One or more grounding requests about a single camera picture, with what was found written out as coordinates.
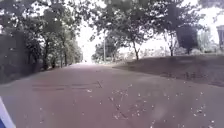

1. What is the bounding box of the distant tree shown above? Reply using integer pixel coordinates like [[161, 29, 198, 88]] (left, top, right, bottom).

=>
[[91, 34, 122, 63]]

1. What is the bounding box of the pole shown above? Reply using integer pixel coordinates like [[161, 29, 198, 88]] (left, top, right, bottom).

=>
[[102, 31, 107, 63]]

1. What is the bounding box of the tree with forked trunk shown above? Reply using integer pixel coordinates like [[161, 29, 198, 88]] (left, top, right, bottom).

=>
[[87, 0, 161, 62]]

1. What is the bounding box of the reddish grey asphalt road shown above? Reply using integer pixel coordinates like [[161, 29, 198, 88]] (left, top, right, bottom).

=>
[[0, 62, 224, 128]]

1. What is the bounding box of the tree with thin trunk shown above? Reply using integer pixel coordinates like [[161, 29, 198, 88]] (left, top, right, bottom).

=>
[[146, 0, 204, 58]]

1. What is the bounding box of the leaf-strewn earth verge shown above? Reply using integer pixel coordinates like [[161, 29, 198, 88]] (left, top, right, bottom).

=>
[[112, 54, 224, 88]]

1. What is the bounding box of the row of trees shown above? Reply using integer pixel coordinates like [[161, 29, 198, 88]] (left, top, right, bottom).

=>
[[0, 0, 84, 74]]

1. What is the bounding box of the dark dense tree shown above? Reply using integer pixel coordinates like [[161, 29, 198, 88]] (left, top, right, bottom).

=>
[[175, 24, 200, 55]]

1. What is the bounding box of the building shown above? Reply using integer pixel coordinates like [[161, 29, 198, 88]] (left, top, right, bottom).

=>
[[216, 24, 224, 52]]

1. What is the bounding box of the dark wall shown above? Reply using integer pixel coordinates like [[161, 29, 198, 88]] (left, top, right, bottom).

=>
[[0, 32, 36, 84]]

